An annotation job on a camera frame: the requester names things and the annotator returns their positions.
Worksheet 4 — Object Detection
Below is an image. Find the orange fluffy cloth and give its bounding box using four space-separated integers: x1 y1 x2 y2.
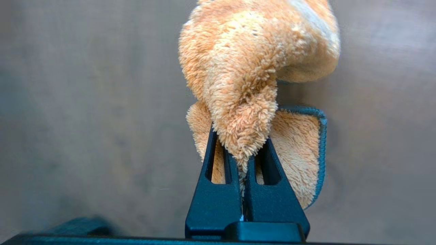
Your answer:
178 0 341 210

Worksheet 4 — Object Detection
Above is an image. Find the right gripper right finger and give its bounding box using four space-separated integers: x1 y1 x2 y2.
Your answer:
243 137 310 239

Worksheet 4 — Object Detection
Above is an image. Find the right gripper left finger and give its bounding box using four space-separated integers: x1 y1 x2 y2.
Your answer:
185 127 243 240

